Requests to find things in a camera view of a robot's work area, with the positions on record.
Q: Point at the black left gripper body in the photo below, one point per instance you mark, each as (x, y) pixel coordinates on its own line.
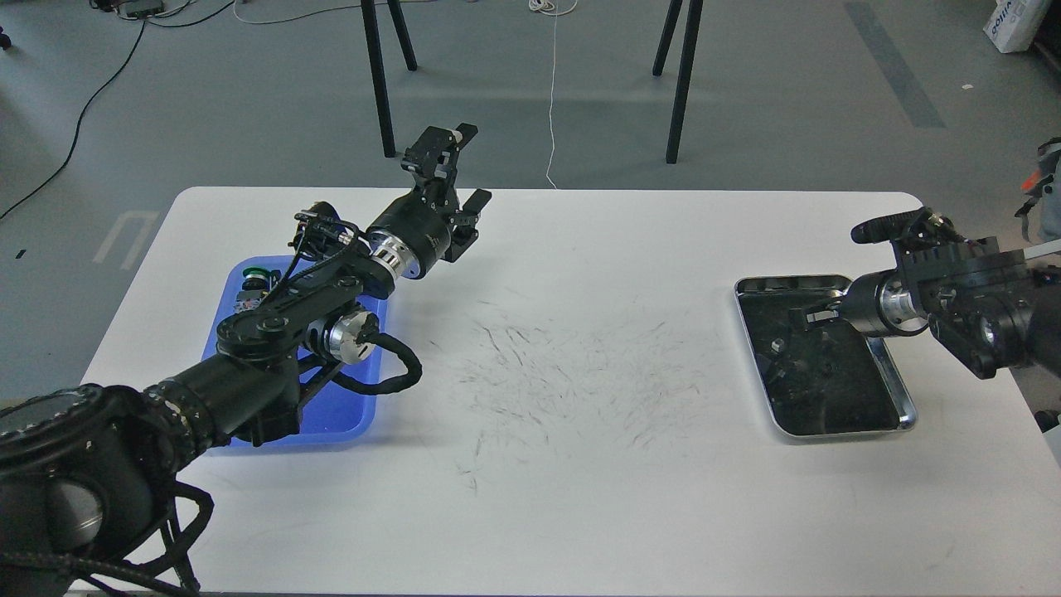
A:
(414, 233)

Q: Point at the blue plastic tray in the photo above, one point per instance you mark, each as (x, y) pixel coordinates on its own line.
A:
(334, 416)

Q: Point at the black table leg right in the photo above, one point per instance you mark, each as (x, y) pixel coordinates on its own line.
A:
(685, 68)

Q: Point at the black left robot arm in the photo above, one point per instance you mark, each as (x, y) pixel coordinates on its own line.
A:
(89, 474)

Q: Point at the green push button part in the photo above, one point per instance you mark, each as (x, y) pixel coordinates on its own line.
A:
(255, 286)

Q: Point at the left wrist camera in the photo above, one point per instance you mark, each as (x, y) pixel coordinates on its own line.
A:
(321, 232)

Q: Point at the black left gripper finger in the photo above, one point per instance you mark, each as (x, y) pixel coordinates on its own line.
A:
(463, 224)
(432, 160)

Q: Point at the black table leg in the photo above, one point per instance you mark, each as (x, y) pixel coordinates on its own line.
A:
(377, 67)
(685, 68)

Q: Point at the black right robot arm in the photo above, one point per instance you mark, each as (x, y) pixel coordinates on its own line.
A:
(988, 308)

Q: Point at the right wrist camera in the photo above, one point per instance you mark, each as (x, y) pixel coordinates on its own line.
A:
(920, 225)

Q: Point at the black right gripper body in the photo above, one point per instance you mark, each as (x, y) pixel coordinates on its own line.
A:
(878, 305)

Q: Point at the silver metal tray black mat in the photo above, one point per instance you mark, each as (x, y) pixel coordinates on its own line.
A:
(821, 383)

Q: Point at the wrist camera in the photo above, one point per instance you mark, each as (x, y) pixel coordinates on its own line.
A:
(920, 225)
(321, 232)

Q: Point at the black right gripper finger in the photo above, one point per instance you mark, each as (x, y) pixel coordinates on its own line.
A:
(828, 310)
(814, 321)

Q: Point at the black table leg left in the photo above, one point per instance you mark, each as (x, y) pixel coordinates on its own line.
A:
(377, 67)

